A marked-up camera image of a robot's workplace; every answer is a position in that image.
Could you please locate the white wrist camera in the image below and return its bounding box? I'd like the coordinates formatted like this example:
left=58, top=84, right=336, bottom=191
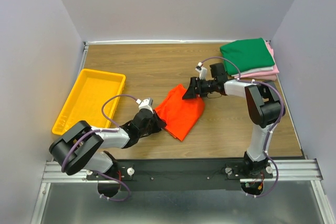
left=195, top=62, right=207, bottom=80
left=135, top=98, right=153, bottom=112

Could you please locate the pale pink bottom t-shirt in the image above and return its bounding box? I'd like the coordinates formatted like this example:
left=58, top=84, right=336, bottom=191
left=242, top=74, right=277, bottom=81

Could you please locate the light grey folded t-shirt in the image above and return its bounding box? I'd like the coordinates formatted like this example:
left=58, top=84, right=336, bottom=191
left=240, top=66, right=274, bottom=76

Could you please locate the orange t-shirt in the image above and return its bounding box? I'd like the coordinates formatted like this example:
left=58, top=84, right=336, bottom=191
left=155, top=84, right=205, bottom=142

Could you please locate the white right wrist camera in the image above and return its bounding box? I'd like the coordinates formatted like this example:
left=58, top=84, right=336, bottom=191
left=195, top=62, right=207, bottom=80

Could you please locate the yellow plastic tray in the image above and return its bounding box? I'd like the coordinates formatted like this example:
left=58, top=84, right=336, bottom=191
left=51, top=69, right=126, bottom=135

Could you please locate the green folded t-shirt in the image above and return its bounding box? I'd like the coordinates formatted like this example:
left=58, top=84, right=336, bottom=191
left=220, top=38, right=275, bottom=73

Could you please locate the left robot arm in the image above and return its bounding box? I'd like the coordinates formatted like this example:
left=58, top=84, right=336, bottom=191
left=49, top=109, right=166, bottom=179

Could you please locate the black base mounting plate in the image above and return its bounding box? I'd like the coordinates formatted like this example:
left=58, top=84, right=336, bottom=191
left=86, top=157, right=274, bottom=193

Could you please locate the pink folded t-shirt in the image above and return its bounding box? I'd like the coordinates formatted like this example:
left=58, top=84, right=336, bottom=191
left=241, top=41, right=279, bottom=78

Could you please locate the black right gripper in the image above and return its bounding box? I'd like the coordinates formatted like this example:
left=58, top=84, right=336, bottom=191
left=182, top=77, right=217, bottom=100

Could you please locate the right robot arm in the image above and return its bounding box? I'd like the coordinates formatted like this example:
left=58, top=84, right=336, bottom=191
left=182, top=62, right=285, bottom=178

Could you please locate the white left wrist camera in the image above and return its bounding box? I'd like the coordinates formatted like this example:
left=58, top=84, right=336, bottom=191
left=135, top=98, right=153, bottom=112

